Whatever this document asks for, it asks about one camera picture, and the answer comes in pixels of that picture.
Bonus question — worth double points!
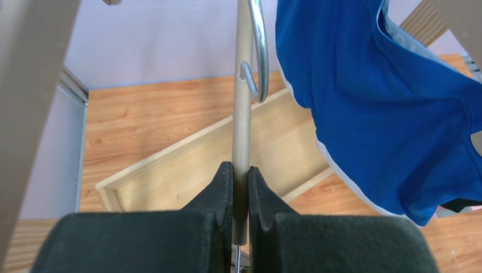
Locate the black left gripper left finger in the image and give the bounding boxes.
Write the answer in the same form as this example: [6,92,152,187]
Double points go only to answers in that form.
[31,162,233,272]

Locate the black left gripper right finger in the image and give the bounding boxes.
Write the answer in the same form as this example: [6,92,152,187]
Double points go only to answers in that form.
[248,167,438,272]

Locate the beige hanger with black underwear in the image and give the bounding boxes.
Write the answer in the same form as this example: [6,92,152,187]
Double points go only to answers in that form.
[232,1,269,272]

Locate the black underwear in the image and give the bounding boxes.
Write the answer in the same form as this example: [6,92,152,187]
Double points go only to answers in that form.
[441,198,481,213]

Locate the beige clip hanger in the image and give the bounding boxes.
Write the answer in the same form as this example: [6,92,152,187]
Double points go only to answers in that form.
[1,1,86,258]

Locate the blue underwear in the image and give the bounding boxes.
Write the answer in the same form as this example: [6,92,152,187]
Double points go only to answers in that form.
[275,1,481,226]

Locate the beige hanger with blue underwear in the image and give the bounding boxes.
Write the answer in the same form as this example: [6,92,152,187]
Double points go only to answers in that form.
[429,0,481,69]

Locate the wooden clothes rack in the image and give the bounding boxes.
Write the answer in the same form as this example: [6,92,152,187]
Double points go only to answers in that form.
[94,0,452,214]

